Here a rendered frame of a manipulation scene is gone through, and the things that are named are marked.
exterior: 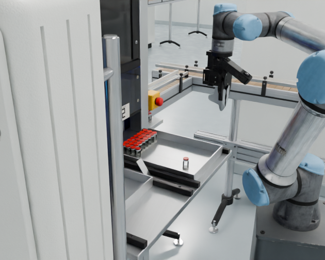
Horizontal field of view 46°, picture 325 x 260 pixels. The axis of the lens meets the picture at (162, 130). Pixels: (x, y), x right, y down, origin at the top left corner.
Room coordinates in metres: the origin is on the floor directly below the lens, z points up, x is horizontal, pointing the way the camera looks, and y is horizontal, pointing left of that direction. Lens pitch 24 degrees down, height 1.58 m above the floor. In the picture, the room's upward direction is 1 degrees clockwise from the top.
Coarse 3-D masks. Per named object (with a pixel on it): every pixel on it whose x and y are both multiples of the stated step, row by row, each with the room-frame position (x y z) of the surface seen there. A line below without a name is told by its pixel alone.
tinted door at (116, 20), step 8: (104, 0) 1.36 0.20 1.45; (112, 0) 1.40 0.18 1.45; (120, 0) 1.44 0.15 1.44; (128, 0) 1.49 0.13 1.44; (104, 8) 1.36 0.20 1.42; (112, 8) 1.40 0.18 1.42; (120, 8) 1.44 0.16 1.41; (128, 8) 1.49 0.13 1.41; (104, 16) 1.36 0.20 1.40; (112, 16) 1.40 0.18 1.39; (120, 16) 1.44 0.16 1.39; (128, 16) 1.49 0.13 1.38; (104, 24) 1.36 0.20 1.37; (112, 24) 1.40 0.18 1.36; (120, 24) 1.44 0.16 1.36; (128, 24) 1.49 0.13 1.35; (104, 32) 1.36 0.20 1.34; (112, 32) 1.40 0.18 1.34; (120, 32) 1.44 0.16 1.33; (128, 32) 1.49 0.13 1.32; (120, 40) 1.44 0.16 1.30; (128, 40) 1.48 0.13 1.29; (120, 48) 1.44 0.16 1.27; (128, 48) 1.48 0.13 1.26; (120, 56) 1.43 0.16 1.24; (128, 56) 1.48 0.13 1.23; (120, 64) 1.43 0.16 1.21
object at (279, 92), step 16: (160, 64) 2.40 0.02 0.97; (176, 64) 2.41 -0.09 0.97; (192, 80) 2.26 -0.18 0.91; (256, 80) 2.09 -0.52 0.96; (272, 80) 2.11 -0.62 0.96; (288, 80) 2.07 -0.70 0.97; (240, 96) 2.11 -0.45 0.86; (256, 96) 2.06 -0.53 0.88; (272, 96) 2.02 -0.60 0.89; (288, 96) 1.98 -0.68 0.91
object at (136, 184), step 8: (128, 176) 1.15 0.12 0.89; (136, 176) 1.14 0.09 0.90; (144, 176) 1.12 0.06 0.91; (128, 184) 1.12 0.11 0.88; (136, 184) 1.12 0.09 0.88; (144, 184) 1.07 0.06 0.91; (152, 184) 1.11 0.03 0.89; (128, 192) 1.07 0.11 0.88; (136, 192) 1.02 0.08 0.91; (144, 192) 1.07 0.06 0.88; (128, 200) 0.99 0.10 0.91; (136, 200) 1.02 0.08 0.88
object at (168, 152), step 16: (160, 144) 1.42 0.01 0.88; (176, 144) 1.43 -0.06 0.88; (192, 144) 1.41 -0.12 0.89; (208, 144) 1.38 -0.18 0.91; (128, 160) 1.26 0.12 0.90; (144, 160) 1.22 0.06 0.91; (160, 160) 1.29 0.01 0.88; (176, 160) 1.29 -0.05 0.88; (192, 160) 1.29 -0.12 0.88; (208, 160) 1.23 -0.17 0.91; (192, 176) 1.13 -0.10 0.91
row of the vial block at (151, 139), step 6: (156, 132) 1.44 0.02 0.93; (144, 138) 1.38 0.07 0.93; (150, 138) 1.40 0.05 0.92; (156, 138) 1.44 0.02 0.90; (138, 144) 1.33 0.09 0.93; (144, 144) 1.36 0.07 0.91; (150, 144) 1.40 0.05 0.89; (132, 150) 1.30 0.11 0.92; (144, 150) 1.36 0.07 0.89; (132, 156) 1.30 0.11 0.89
